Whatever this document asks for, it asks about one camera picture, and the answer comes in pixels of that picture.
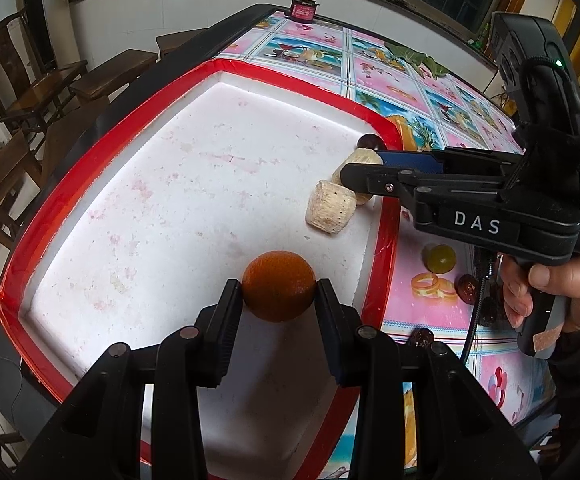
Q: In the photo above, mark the beige sugarcane piece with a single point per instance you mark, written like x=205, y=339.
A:
x=330, y=206
x=362, y=156

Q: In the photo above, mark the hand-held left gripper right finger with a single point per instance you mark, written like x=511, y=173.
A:
x=332, y=332

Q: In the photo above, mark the orange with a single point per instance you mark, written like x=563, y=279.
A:
x=279, y=286

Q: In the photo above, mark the pink printed tablecloth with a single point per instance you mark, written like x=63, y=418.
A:
x=420, y=95

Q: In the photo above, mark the yellow-green grape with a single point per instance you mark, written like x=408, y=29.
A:
x=440, y=258

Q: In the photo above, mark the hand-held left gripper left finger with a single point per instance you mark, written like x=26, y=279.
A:
x=230, y=325

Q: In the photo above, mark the white foam tray red rim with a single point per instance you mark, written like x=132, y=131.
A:
x=170, y=210

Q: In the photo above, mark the dark water chestnut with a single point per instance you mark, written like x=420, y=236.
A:
x=422, y=338
x=490, y=312
x=370, y=140
x=468, y=288

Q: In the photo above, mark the wooden bench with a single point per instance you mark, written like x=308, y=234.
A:
x=110, y=72
x=180, y=40

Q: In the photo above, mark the wooden chair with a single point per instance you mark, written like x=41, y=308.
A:
x=0, y=180

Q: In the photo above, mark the red jar with cork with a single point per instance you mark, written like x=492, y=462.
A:
x=302, y=10

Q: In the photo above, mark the wooden armchair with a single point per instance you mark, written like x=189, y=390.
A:
x=45, y=85

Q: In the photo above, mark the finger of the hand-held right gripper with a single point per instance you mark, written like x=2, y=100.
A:
x=370, y=180
x=410, y=160

